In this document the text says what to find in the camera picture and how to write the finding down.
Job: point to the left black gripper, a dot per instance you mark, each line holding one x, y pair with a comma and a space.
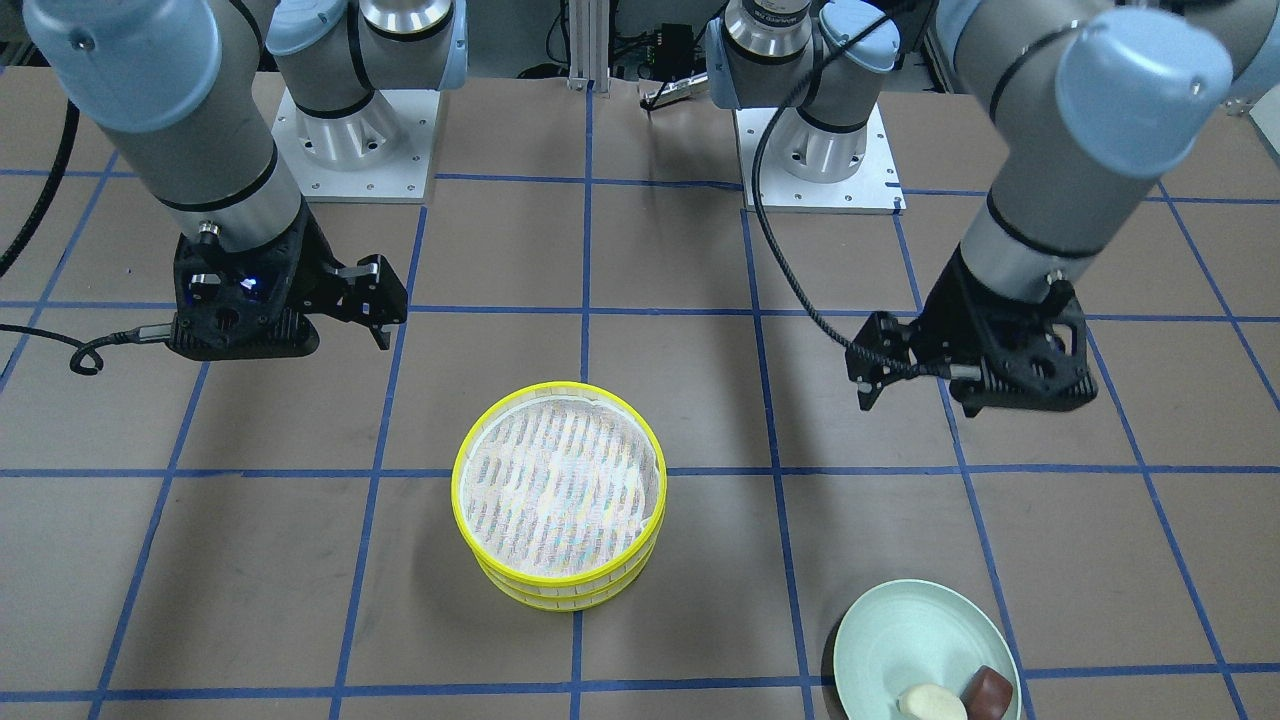
948, 305

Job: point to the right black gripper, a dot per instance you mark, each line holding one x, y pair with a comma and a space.
312, 268

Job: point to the yellow steamer layer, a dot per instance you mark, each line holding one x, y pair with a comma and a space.
567, 598
575, 389

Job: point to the white steamed bun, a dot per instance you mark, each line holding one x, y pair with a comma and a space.
928, 701

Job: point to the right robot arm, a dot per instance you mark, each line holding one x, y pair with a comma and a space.
169, 82

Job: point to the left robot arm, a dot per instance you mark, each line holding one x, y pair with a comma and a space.
1095, 100

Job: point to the white cloth steamer liner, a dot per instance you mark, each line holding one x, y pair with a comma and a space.
555, 487

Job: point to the light green plate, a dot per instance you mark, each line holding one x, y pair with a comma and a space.
908, 632

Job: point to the brown steamed bun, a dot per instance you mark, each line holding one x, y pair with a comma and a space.
988, 694

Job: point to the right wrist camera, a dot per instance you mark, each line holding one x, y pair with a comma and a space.
235, 305

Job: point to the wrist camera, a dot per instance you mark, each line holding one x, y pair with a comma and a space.
1028, 356
235, 305

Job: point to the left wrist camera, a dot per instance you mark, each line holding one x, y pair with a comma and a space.
1028, 356

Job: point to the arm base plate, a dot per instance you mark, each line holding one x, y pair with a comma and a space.
382, 153
808, 170

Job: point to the aluminium frame post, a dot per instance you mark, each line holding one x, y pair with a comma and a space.
590, 45

